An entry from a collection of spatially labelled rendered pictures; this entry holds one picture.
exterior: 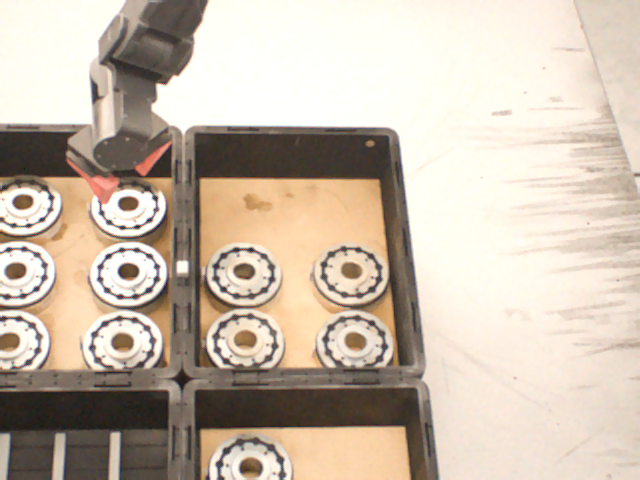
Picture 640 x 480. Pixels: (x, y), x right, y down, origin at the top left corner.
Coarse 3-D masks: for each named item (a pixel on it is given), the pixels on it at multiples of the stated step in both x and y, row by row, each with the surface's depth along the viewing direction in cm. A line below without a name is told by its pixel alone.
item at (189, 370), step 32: (192, 128) 177; (224, 128) 178; (256, 128) 178; (288, 128) 179; (320, 128) 179; (352, 128) 180; (384, 128) 180; (192, 160) 174; (192, 192) 171; (192, 224) 168; (192, 256) 165; (192, 288) 162; (416, 288) 165; (192, 320) 160; (416, 320) 162; (192, 352) 157; (416, 352) 160
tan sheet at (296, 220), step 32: (224, 192) 184; (256, 192) 184; (288, 192) 185; (320, 192) 185; (352, 192) 186; (224, 224) 181; (256, 224) 181; (288, 224) 182; (320, 224) 182; (352, 224) 183; (288, 256) 178; (384, 256) 180; (288, 288) 175; (288, 320) 172; (320, 320) 173; (384, 320) 174; (288, 352) 170
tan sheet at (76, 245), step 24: (72, 192) 182; (168, 192) 183; (72, 216) 179; (168, 216) 181; (72, 240) 177; (96, 240) 177; (168, 240) 178; (72, 264) 175; (168, 264) 176; (72, 288) 173; (48, 312) 170; (72, 312) 170; (96, 312) 171; (168, 312) 172; (72, 336) 168; (168, 336) 169; (72, 360) 166; (168, 360) 167
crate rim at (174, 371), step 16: (0, 128) 175; (16, 128) 176; (32, 128) 175; (48, 128) 175; (64, 128) 176; (80, 128) 176; (176, 128) 177; (176, 144) 175; (176, 160) 174; (176, 176) 174; (176, 192) 171; (176, 208) 169; (176, 224) 168; (176, 240) 168; (176, 256) 166; (176, 272) 163; (176, 288) 162; (176, 304) 161; (176, 320) 159; (176, 336) 158; (176, 352) 157; (128, 368) 155; (144, 368) 155; (160, 368) 155; (176, 368) 155
